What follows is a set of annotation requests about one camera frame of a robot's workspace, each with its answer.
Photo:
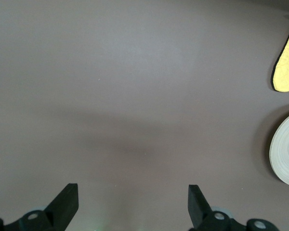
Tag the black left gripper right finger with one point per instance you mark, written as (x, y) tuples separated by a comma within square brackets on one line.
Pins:
[(200, 209)]

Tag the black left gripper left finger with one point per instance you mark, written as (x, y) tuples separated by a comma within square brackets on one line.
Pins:
[(60, 207)]

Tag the round wooden plate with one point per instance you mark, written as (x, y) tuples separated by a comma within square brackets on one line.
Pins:
[(286, 151)]

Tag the yellow quilted oven mitt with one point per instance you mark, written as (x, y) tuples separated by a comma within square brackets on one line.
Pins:
[(286, 69)]

